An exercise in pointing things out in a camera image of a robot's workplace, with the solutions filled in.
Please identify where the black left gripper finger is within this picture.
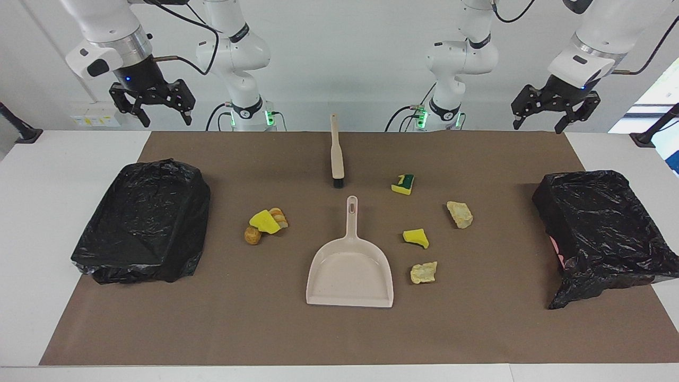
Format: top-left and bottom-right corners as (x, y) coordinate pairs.
(554, 93), (602, 134)
(511, 85), (537, 131)

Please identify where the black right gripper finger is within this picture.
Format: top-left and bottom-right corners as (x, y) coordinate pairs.
(170, 80), (196, 126)
(110, 85), (152, 128)

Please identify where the crusty bread chunk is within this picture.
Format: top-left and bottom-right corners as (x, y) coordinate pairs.
(446, 201), (474, 230)
(410, 261), (439, 284)

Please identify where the large yellow sponge piece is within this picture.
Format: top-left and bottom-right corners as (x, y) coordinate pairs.
(249, 210), (281, 235)

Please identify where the yellow sponge with green pad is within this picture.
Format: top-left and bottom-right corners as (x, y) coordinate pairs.
(391, 173), (415, 196)

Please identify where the beige hand brush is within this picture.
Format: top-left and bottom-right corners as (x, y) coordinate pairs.
(329, 114), (346, 189)

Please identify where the yellow sponge wedge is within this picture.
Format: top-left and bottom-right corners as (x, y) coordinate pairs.
(403, 228), (430, 249)

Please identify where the beige plastic dustpan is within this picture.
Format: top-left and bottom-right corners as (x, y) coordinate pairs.
(306, 195), (394, 308)

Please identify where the black bag lined pink bin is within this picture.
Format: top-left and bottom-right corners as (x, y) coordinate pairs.
(532, 170), (679, 310)

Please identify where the black clamp stand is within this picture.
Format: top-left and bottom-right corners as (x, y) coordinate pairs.
(630, 102), (679, 148)
(0, 101), (43, 144)

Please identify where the bright window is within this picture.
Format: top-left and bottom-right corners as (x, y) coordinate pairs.
(607, 58), (679, 176)

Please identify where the brown table mat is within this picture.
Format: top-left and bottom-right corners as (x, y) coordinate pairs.
(39, 131), (679, 367)

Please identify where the black base power cable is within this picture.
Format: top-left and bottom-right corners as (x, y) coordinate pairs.
(206, 102), (234, 132)
(385, 82), (438, 132)

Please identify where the white wall socket box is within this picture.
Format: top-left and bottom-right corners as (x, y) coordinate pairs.
(69, 102), (121, 128)

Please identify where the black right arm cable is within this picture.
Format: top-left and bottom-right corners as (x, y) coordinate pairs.
(133, 0), (221, 76)

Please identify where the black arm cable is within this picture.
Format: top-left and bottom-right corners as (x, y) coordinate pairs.
(491, 0), (679, 76)
(133, 0), (221, 76)

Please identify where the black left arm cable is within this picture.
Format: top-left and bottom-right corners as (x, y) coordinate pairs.
(491, 0), (679, 76)

